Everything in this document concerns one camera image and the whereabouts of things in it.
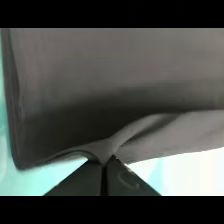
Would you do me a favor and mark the grey garment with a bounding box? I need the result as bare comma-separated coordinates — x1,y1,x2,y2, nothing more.
0,28,224,170

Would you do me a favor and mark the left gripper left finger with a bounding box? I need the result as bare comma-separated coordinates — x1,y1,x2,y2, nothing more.
44,159,103,197

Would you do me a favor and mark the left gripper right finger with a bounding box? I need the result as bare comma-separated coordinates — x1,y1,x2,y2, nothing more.
105,155,161,197

